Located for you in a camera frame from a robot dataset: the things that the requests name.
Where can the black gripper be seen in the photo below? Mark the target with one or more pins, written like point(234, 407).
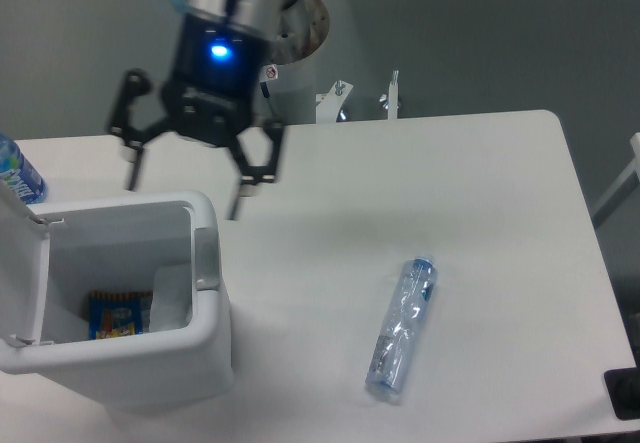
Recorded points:
point(208, 97)

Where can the clear crushed plastic bottle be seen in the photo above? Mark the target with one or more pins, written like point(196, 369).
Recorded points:
point(401, 327)

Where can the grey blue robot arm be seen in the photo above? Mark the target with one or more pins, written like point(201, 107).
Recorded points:
point(259, 18)

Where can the white trash can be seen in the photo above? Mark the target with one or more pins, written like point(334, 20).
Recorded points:
point(54, 254)

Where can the blue labelled water bottle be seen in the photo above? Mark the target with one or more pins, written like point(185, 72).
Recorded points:
point(20, 175)

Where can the blue orange snack packet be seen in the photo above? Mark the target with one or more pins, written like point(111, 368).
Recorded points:
point(114, 315)

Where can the black clamp table edge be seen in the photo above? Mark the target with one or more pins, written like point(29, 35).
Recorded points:
point(623, 389)

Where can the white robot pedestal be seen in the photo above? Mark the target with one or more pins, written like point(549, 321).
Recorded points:
point(304, 29)

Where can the white bracket middle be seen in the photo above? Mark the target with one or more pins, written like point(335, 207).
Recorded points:
point(330, 106)

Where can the white bracket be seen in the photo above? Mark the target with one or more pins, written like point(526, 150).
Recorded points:
point(390, 102)
point(330, 106)

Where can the white bracket right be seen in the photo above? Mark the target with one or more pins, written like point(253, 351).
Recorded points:
point(390, 102)

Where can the white frame right edge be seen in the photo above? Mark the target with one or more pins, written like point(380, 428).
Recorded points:
point(620, 189)

